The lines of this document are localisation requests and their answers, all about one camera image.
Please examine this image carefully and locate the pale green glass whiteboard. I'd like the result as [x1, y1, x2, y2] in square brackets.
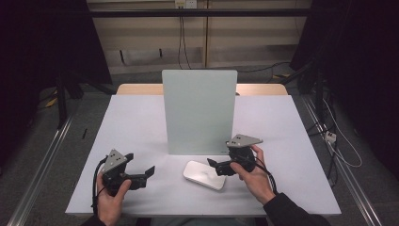
[161, 69, 238, 156]

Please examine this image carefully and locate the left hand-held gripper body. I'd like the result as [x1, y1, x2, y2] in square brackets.
[101, 149, 140, 196]

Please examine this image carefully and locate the white wall socket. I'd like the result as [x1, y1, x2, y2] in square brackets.
[174, 0, 198, 9]

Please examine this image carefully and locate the left hand-held gripper black cable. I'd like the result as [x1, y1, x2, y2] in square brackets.
[91, 156, 108, 215]

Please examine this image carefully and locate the black metal stand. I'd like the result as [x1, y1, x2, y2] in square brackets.
[55, 70, 85, 130]

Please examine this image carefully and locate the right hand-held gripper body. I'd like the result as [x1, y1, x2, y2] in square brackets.
[226, 134, 263, 173]

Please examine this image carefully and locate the black curtain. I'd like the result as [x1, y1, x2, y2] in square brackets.
[290, 0, 399, 180]
[0, 0, 113, 164]

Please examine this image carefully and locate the person's left hand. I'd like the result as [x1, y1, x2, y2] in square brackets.
[96, 173, 132, 226]

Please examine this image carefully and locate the right hand-held gripper black cable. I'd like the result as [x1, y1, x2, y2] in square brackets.
[247, 155, 279, 196]

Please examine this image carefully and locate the black horizontal bar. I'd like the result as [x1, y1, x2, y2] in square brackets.
[88, 8, 312, 19]

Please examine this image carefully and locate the white floor cable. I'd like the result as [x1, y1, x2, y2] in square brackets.
[322, 99, 363, 169]

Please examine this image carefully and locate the metal floor rail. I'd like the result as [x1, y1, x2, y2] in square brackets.
[7, 116, 75, 226]
[301, 95, 383, 226]

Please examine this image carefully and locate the person's right hand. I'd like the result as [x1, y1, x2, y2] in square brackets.
[230, 144, 277, 205]

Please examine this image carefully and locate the black wall cable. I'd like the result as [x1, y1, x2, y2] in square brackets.
[182, 16, 193, 71]
[177, 16, 184, 71]

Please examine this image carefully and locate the hand-held gripper black cable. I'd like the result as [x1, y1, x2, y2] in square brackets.
[247, 155, 279, 196]
[91, 156, 108, 215]

